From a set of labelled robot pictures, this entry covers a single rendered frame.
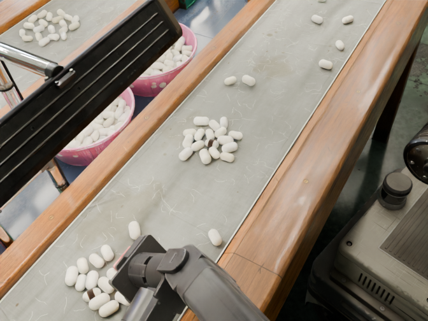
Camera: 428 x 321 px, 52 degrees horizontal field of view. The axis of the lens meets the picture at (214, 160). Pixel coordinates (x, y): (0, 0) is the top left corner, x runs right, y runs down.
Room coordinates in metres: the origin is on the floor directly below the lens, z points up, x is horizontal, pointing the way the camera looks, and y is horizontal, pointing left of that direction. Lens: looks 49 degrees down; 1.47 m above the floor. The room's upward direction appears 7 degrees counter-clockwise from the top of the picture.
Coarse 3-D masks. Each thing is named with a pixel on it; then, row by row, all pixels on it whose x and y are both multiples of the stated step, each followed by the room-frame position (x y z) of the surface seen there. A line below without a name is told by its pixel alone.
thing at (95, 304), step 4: (96, 296) 0.33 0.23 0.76; (100, 296) 0.33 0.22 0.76; (104, 296) 0.33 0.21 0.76; (108, 296) 0.33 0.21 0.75; (92, 300) 0.33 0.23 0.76; (96, 300) 0.33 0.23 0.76; (100, 300) 0.33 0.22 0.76; (104, 300) 0.33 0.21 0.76; (108, 300) 0.33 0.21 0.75; (92, 304) 0.32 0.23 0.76; (96, 304) 0.32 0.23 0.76; (100, 304) 0.32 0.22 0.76; (92, 308) 0.31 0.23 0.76; (96, 308) 0.31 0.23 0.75
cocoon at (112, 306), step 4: (112, 300) 0.33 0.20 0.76; (104, 304) 0.32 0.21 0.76; (108, 304) 0.32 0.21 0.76; (112, 304) 0.32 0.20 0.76; (116, 304) 0.32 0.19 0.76; (100, 308) 0.31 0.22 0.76; (104, 308) 0.31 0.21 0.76; (108, 308) 0.31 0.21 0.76; (112, 308) 0.31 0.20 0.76; (116, 308) 0.31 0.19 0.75; (100, 312) 0.31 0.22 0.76; (104, 312) 0.30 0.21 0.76; (108, 312) 0.30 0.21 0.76; (112, 312) 0.31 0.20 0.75; (104, 316) 0.30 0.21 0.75
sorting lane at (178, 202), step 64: (384, 0) 1.18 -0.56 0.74; (256, 64) 0.94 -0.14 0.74; (192, 128) 0.73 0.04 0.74; (256, 128) 0.71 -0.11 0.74; (128, 192) 0.57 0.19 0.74; (192, 192) 0.55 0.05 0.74; (256, 192) 0.53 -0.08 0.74; (64, 256) 0.43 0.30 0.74; (0, 320) 0.32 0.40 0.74; (64, 320) 0.31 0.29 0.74
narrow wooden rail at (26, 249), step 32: (256, 0) 1.22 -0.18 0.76; (224, 32) 1.07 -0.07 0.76; (192, 64) 0.94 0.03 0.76; (160, 96) 0.83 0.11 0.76; (128, 128) 0.73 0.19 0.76; (96, 160) 0.64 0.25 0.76; (128, 160) 0.65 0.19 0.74; (64, 192) 0.56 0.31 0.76; (96, 192) 0.57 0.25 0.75; (32, 224) 0.49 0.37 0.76; (64, 224) 0.49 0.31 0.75; (0, 256) 0.43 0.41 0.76; (32, 256) 0.43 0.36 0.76; (0, 288) 0.37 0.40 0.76
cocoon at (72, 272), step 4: (68, 268) 0.39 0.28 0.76; (72, 268) 0.39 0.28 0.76; (76, 268) 0.39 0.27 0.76; (68, 272) 0.39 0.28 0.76; (72, 272) 0.38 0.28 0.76; (76, 272) 0.39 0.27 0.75; (68, 276) 0.38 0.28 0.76; (72, 276) 0.38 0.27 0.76; (76, 276) 0.38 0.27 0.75; (68, 280) 0.37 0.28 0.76; (72, 280) 0.37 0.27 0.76; (76, 280) 0.37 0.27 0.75; (68, 284) 0.37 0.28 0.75; (72, 284) 0.37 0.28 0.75
